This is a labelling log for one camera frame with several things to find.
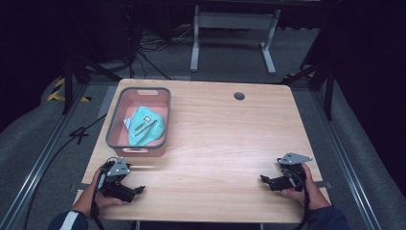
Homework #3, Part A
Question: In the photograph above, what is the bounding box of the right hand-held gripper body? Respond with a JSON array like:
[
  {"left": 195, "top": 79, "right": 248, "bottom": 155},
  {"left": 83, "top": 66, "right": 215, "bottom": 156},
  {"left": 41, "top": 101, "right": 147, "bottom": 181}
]
[{"left": 269, "top": 151, "right": 314, "bottom": 193}]

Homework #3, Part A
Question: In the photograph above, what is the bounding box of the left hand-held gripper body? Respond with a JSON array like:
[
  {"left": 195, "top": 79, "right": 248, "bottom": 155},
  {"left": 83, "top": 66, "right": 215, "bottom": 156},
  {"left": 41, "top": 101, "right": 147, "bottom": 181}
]
[{"left": 98, "top": 156, "right": 137, "bottom": 204}]

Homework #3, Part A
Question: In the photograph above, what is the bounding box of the person's left hand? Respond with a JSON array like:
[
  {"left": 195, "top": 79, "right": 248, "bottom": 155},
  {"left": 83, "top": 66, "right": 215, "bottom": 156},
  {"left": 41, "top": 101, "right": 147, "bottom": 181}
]
[{"left": 88, "top": 170, "right": 129, "bottom": 211}]

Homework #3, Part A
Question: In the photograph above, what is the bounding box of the person's right hand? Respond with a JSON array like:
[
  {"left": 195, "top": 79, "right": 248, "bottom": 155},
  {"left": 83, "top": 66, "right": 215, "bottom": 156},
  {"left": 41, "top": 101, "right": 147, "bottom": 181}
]
[{"left": 281, "top": 162, "right": 321, "bottom": 208}]

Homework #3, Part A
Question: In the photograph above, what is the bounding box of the pink basket with grey rim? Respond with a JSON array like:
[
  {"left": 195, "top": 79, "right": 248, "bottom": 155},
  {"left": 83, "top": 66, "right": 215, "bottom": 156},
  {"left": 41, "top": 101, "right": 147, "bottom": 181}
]
[{"left": 104, "top": 86, "right": 172, "bottom": 158}]

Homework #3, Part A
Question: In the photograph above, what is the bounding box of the teal printed cloth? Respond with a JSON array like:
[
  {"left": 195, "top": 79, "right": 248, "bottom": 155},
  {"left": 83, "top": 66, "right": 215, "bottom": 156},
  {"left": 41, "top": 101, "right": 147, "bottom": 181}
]
[{"left": 123, "top": 105, "right": 167, "bottom": 147}]

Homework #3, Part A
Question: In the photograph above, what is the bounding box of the black tape cross mark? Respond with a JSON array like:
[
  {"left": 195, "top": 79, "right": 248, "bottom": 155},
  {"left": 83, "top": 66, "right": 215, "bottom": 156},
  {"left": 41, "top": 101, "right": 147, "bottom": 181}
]
[{"left": 68, "top": 126, "right": 91, "bottom": 146}]

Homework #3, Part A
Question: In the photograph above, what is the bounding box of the black metal stand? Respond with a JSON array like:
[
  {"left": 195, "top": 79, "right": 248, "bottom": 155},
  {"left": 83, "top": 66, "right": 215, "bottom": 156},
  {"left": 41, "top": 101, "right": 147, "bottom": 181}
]
[
  {"left": 61, "top": 52, "right": 123, "bottom": 115},
  {"left": 280, "top": 58, "right": 337, "bottom": 122}
]

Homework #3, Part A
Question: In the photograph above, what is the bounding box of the yellow and black floor tape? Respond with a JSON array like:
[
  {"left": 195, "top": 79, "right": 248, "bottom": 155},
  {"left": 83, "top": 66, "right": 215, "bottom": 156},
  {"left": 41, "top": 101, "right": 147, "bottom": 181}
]
[{"left": 47, "top": 78, "right": 93, "bottom": 104}]

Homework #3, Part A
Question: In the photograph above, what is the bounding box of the right hand-held gripper black cable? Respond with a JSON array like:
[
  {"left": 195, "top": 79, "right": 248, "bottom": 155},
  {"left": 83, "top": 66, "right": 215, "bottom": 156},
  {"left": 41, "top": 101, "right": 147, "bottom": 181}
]
[{"left": 293, "top": 172, "right": 311, "bottom": 230}]

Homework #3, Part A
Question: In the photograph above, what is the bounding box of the hand-held gripper black cable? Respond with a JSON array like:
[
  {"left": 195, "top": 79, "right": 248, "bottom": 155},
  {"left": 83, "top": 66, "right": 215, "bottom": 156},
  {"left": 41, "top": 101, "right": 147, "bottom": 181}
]
[
  {"left": 293, "top": 172, "right": 311, "bottom": 230},
  {"left": 89, "top": 169, "right": 106, "bottom": 230}
]

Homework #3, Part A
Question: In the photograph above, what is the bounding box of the left hand-held gripper black cable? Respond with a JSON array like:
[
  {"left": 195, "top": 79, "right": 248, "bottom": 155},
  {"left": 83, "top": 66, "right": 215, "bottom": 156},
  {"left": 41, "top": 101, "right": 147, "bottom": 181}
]
[{"left": 89, "top": 169, "right": 106, "bottom": 230}]

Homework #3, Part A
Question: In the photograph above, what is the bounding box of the grey metal floor rail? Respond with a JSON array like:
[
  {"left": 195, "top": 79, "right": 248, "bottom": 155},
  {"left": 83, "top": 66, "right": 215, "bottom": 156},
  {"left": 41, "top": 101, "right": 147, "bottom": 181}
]
[
  {"left": 0, "top": 83, "right": 91, "bottom": 230},
  {"left": 312, "top": 90, "right": 383, "bottom": 230}
]

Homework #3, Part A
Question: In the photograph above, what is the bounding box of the long black floor cable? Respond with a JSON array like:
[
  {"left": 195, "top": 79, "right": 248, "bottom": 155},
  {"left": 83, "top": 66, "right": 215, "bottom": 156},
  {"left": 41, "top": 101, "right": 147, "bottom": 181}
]
[{"left": 22, "top": 113, "right": 108, "bottom": 230}]

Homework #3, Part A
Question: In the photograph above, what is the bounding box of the bundle of black cables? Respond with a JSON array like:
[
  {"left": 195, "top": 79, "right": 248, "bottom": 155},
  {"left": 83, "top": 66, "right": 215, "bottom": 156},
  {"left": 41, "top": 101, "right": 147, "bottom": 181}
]
[{"left": 125, "top": 18, "right": 194, "bottom": 81}]

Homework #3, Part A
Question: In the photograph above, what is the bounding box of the white metal table frame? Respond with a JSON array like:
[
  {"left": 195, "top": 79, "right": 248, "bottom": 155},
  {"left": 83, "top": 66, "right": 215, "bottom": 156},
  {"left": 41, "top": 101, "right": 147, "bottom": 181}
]
[{"left": 190, "top": 4, "right": 282, "bottom": 76}]

